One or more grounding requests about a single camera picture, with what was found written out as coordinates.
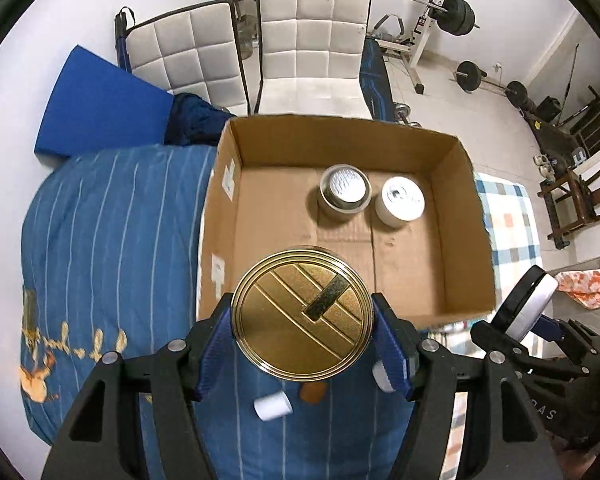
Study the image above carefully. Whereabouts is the gold round tin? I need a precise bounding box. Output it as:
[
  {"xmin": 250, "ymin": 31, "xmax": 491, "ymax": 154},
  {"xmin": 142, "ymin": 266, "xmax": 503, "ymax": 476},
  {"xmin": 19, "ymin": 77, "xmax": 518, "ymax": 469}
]
[{"xmin": 230, "ymin": 246, "xmax": 374, "ymax": 382}]

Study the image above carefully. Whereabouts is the blue foam mat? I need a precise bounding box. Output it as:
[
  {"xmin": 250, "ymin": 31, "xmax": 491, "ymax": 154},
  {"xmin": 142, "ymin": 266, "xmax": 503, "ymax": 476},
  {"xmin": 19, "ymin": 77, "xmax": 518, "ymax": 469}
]
[{"xmin": 34, "ymin": 46, "xmax": 173, "ymax": 158}]

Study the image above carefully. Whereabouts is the checkered quilt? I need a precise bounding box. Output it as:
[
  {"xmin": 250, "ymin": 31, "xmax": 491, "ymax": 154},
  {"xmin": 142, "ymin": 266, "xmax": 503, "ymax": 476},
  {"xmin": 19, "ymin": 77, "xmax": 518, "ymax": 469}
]
[{"xmin": 427, "ymin": 172, "xmax": 544, "ymax": 479}]

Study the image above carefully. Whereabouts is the cardboard box with blue print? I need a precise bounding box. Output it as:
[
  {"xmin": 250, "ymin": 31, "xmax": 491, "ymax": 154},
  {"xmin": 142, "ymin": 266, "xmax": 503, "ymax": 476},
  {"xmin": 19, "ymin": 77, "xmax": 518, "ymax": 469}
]
[{"xmin": 196, "ymin": 115, "xmax": 496, "ymax": 328}]

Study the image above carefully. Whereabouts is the orange white cloth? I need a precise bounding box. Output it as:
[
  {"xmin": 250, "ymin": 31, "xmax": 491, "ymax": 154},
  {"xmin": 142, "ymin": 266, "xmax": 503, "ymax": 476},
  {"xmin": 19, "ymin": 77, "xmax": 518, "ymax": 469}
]
[{"xmin": 555, "ymin": 269, "xmax": 600, "ymax": 310}]

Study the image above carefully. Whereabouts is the blue striped bedsheet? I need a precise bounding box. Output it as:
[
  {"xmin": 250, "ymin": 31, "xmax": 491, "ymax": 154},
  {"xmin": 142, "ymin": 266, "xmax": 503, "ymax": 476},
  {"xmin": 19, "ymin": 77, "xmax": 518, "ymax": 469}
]
[{"xmin": 20, "ymin": 145, "xmax": 413, "ymax": 479}]

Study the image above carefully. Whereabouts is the brown wooden chair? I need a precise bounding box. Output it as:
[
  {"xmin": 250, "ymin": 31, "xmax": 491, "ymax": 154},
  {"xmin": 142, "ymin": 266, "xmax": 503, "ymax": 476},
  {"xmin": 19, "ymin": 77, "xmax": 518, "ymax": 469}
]
[{"xmin": 538, "ymin": 169, "xmax": 600, "ymax": 250}]

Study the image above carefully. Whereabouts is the white black round container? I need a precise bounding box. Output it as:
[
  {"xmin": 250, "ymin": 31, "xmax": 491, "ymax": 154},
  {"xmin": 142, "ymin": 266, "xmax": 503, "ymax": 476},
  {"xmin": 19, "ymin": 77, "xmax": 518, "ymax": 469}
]
[{"xmin": 491, "ymin": 266, "xmax": 558, "ymax": 341}]

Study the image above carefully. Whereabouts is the white padded chair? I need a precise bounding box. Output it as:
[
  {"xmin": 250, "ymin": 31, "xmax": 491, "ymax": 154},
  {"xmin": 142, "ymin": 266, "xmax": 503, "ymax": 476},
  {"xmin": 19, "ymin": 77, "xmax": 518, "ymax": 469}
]
[
  {"xmin": 114, "ymin": 0, "xmax": 251, "ymax": 116},
  {"xmin": 257, "ymin": 0, "xmax": 372, "ymax": 119}
]

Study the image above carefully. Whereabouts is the weight bench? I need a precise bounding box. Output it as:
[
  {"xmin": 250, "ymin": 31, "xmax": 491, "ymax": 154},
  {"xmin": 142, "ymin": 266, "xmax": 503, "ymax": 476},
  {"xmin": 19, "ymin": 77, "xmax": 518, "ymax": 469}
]
[{"xmin": 358, "ymin": 13, "xmax": 425, "ymax": 127}]

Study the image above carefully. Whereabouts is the white round jar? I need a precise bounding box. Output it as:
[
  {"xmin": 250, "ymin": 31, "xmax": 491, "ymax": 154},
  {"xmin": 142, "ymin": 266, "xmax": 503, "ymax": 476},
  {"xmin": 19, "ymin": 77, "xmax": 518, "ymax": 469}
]
[{"xmin": 374, "ymin": 177, "xmax": 426, "ymax": 229}]

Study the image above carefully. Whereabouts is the brown walnut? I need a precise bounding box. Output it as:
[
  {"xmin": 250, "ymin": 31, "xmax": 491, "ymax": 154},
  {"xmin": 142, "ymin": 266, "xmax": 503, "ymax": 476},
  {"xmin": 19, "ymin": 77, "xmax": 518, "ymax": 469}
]
[{"xmin": 299, "ymin": 382, "xmax": 328, "ymax": 405}]

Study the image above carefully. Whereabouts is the small white cylinder bottle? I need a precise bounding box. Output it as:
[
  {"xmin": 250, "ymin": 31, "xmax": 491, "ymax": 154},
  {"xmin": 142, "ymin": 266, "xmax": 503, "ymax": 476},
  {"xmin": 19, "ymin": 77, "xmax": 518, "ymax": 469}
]
[{"xmin": 253, "ymin": 390, "xmax": 294, "ymax": 422}]

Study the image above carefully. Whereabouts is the white padded chair left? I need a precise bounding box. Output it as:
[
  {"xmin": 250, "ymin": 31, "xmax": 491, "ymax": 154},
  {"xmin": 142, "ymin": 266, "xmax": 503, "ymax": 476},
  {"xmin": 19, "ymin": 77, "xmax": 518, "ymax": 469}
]
[{"xmin": 114, "ymin": 0, "xmax": 251, "ymax": 116}]

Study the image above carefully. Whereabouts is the barbell on floor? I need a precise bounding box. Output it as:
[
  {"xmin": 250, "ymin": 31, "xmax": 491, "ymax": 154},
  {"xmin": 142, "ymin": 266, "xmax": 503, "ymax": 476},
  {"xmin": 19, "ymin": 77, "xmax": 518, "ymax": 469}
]
[{"xmin": 453, "ymin": 61, "xmax": 529, "ymax": 110}]

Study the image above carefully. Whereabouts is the white padded chair right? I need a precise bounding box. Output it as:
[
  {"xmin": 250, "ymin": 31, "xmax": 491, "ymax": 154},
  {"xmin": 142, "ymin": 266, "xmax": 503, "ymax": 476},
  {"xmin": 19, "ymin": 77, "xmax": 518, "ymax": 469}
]
[{"xmin": 257, "ymin": 0, "xmax": 372, "ymax": 119}]

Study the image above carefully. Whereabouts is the silver lidded glass jar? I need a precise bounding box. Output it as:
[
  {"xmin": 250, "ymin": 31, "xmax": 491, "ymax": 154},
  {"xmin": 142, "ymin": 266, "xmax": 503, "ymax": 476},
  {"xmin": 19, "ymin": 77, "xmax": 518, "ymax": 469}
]
[{"xmin": 317, "ymin": 164, "xmax": 372, "ymax": 222}]

